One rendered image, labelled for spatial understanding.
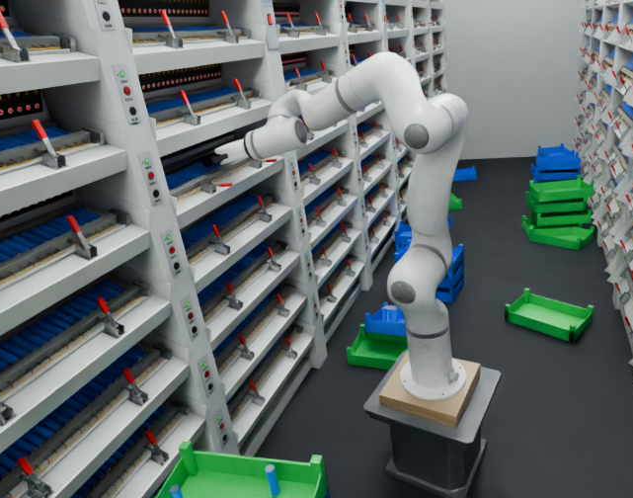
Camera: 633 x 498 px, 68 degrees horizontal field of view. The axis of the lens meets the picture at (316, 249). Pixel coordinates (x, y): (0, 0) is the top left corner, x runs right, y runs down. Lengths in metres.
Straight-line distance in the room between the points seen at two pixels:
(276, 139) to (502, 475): 1.20
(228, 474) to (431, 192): 0.75
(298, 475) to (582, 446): 1.06
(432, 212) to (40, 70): 0.84
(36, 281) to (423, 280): 0.82
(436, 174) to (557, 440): 1.03
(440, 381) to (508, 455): 0.42
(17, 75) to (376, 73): 0.68
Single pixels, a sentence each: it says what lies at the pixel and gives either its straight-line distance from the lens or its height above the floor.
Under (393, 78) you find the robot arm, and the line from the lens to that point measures 1.08.
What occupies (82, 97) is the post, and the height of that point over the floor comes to 1.23.
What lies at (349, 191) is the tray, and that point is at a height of 0.58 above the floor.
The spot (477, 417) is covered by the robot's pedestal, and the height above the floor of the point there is 0.28.
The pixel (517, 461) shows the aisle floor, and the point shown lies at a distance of 1.72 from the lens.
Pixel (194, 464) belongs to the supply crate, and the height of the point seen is 0.51.
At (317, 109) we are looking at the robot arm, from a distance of 1.19.
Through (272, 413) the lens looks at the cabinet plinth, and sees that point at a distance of 1.86.
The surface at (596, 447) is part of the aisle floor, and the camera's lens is 1.82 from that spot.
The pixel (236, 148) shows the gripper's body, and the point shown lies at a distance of 1.36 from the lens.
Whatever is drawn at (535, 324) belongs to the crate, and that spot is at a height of 0.03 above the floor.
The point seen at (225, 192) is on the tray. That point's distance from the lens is 1.40.
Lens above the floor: 1.25
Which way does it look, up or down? 23 degrees down
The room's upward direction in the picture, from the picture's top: 9 degrees counter-clockwise
